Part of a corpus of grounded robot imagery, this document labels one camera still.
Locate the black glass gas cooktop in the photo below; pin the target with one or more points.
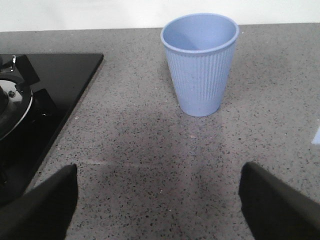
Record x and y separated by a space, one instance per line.
65 76

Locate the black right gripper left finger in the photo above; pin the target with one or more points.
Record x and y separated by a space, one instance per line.
45 212

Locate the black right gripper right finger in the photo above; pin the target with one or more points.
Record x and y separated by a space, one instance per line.
275 211

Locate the right burner with pot support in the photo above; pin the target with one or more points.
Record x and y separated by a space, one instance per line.
16 95

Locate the light blue ribbed cup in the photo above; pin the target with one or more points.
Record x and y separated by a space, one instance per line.
199 50

